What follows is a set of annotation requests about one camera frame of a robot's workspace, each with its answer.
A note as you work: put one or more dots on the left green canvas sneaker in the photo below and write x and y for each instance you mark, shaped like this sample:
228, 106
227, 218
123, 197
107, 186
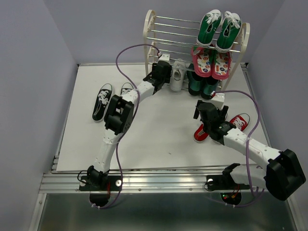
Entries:
208, 26

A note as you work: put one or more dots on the left dark green shoe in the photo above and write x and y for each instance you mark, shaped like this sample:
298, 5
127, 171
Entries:
195, 81

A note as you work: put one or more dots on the red canvas sneaker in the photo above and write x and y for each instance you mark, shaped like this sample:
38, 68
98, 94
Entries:
199, 135
240, 121

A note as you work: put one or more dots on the white sneaker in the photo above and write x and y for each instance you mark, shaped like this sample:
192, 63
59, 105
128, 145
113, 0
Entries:
178, 74

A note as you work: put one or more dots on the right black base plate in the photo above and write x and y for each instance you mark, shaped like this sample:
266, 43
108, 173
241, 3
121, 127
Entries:
223, 183

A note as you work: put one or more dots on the right pink patterned slipper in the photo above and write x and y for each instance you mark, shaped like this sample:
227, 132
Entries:
221, 65

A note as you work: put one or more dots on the right red canvas sneaker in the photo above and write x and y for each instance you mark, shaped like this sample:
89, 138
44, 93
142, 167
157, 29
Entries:
240, 121

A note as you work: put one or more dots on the right dark green shoe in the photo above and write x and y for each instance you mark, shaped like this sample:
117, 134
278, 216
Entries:
210, 85

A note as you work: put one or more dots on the aluminium mounting rail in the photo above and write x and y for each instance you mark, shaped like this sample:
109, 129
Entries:
181, 180

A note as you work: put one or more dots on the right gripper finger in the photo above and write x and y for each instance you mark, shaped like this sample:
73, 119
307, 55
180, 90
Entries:
196, 113
224, 112

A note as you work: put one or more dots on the right green canvas sneaker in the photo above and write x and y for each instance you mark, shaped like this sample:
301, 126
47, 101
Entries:
230, 30

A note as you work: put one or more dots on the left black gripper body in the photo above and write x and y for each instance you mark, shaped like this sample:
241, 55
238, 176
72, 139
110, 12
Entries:
165, 78

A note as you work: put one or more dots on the left pink patterned slipper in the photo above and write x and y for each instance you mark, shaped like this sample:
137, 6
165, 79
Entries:
202, 59

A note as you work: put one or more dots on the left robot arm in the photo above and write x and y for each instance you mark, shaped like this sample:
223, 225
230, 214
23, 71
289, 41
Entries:
118, 119

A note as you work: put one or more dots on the pink patterned slipper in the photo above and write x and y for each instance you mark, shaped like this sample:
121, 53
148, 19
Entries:
221, 65
202, 59

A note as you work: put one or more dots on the black canvas sneaker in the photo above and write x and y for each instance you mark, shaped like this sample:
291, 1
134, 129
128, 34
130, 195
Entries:
126, 88
103, 98

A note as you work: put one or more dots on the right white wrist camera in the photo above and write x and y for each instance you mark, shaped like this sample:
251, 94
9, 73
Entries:
218, 100

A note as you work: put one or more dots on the dark green shoe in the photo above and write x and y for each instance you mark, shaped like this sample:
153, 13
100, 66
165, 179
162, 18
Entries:
195, 81
210, 85

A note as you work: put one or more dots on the left red canvas sneaker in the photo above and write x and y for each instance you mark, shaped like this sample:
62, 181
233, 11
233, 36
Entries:
199, 135

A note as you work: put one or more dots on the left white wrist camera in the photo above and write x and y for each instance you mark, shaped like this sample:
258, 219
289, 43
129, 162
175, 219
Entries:
165, 57

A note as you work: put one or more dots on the cream metal shoe shelf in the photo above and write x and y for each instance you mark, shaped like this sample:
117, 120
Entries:
177, 37

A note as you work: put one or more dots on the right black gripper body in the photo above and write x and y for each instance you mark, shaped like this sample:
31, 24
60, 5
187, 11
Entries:
218, 112

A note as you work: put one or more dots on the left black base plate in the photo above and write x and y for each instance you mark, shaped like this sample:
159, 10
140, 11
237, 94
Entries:
110, 184

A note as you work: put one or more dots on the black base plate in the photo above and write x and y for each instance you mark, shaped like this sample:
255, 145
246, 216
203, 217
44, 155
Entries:
110, 184
223, 183

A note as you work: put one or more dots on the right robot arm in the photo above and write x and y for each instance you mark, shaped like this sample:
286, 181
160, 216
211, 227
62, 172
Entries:
279, 172

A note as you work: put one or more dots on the green canvas sneaker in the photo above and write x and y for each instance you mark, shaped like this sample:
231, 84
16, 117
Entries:
230, 30
208, 26

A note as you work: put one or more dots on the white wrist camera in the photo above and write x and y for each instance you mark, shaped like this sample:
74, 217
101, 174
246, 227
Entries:
218, 100
165, 57

